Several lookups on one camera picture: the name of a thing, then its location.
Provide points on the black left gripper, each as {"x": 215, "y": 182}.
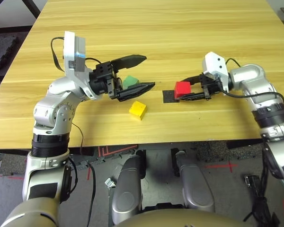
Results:
{"x": 100, "y": 81}

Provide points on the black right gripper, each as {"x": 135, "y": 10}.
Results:
{"x": 211, "y": 85}

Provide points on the green wooden block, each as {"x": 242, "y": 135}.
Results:
{"x": 130, "y": 80}

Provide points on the red wooden block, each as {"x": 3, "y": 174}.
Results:
{"x": 182, "y": 88}

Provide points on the yellow wooden block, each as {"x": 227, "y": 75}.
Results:
{"x": 137, "y": 108}

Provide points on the black square marker patch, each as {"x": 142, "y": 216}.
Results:
{"x": 168, "y": 97}

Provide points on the speckled dark foam mat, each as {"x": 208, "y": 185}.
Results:
{"x": 213, "y": 151}

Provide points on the red tape cross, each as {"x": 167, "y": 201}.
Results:
{"x": 230, "y": 166}

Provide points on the silver right robot leg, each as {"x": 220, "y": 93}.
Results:
{"x": 196, "y": 186}

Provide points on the silver robot leg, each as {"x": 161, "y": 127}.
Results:
{"x": 127, "y": 189}
{"x": 196, "y": 186}

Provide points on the dark puzzle mat piece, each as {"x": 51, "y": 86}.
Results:
{"x": 81, "y": 163}

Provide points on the red tape strip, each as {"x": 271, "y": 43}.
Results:
{"x": 89, "y": 173}

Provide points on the black metal floor stand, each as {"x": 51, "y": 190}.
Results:
{"x": 251, "y": 182}

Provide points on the silver left robot leg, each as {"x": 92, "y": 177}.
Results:
{"x": 127, "y": 189}

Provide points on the black robot pelvis block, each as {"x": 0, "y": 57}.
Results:
{"x": 164, "y": 206}

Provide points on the dark foam floor mat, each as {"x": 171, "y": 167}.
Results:
{"x": 1, "y": 52}

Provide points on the tan robot torso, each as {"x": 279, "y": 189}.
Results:
{"x": 180, "y": 220}

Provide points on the grey puzzle floor mat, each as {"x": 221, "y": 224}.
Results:
{"x": 7, "y": 165}

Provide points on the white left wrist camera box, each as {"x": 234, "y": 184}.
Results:
{"x": 72, "y": 47}

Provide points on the small silver metal bracket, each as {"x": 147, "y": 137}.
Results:
{"x": 110, "y": 182}

